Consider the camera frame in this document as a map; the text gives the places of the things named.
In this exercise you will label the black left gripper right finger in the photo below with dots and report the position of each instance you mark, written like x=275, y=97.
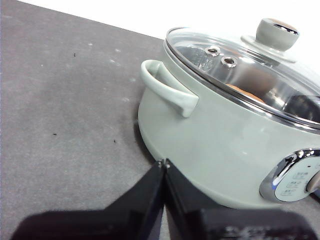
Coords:
x=225, y=225

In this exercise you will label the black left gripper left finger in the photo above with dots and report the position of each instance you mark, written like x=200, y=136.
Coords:
x=120, y=222

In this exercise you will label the brown potato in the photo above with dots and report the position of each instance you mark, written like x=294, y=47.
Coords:
x=255, y=80

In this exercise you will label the glass lid with green knob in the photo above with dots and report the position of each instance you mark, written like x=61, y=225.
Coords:
x=275, y=32

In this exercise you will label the pale green electric steamer pot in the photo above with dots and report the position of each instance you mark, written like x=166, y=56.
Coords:
x=225, y=140

